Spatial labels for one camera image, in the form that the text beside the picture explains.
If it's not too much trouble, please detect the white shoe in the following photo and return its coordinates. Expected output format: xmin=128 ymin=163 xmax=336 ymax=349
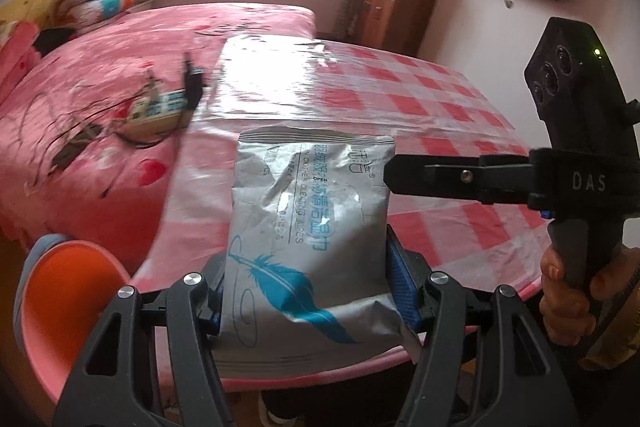
xmin=262 ymin=402 xmax=306 ymax=427

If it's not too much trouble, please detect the person's right hand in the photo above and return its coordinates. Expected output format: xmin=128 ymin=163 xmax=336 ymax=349
xmin=539 ymin=246 xmax=640 ymax=349

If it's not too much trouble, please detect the pink bed blanket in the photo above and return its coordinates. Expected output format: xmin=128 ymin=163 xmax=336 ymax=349
xmin=0 ymin=2 xmax=318 ymax=253

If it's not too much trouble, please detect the beige power strip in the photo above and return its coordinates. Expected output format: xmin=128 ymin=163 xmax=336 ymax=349
xmin=122 ymin=89 xmax=188 ymax=142

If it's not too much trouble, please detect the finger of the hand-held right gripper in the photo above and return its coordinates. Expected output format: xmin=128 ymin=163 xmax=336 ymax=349
xmin=381 ymin=151 xmax=535 ymax=208

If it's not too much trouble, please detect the black plug adapter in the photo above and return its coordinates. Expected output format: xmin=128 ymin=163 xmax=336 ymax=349
xmin=179 ymin=52 xmax=206 ymax=112

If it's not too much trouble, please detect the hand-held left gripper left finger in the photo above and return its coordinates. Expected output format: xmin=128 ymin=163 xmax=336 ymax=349
xmin=52 ymin=254 xmax=235 ymax=427

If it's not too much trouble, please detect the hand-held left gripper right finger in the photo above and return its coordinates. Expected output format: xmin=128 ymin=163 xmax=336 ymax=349
xmin=384 ymin=227 xmax=575 ymax=427

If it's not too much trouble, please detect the orange plastic bin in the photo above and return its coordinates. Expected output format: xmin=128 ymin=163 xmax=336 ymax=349
xmin=20 ymin=242 xmax=136 ymax=408

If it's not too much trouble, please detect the pink folded quilt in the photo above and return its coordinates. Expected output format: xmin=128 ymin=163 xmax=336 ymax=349
xmin=0 ymin=22 xmax=43 ymax=108

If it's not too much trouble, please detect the silver wet wipes packet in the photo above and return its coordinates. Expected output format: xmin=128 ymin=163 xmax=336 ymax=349
xmin=212 ymin=129 xmax=421 ymax=380

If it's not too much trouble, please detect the dark cloth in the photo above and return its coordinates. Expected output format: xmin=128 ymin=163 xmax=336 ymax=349
xmin=36 ymin=28 xmax=78 ymax=56

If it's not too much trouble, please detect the brown wooden cabinet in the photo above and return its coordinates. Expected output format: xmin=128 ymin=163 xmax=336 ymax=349
xmin=361 ymin=0 xmax=441 ymax=55

